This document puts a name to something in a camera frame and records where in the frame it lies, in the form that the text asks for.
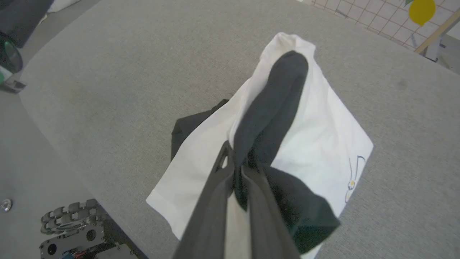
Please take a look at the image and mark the robot wheeled base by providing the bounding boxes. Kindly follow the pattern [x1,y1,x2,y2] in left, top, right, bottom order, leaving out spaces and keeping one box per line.
[39,199,146,259]

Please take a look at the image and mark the lemon print grid partition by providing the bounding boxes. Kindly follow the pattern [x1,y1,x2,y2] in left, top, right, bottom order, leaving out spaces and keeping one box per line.
[311,0,460,55]

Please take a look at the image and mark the grey metal stand post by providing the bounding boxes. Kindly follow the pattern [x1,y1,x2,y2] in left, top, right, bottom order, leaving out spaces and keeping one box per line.
[425,35,445,62]

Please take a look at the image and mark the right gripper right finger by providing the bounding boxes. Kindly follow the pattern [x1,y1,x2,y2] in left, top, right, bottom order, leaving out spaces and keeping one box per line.
[241,164,301,259]

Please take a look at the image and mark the black and white shirt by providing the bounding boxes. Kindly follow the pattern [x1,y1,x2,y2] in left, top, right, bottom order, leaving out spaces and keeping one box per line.
[146,32,374,259]

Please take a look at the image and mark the dark grey box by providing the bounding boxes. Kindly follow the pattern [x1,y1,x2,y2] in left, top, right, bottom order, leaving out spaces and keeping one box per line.
[0,0,55,48]

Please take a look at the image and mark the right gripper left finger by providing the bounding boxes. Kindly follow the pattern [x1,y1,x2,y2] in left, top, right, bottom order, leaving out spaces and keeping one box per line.
[172,141,236,259]

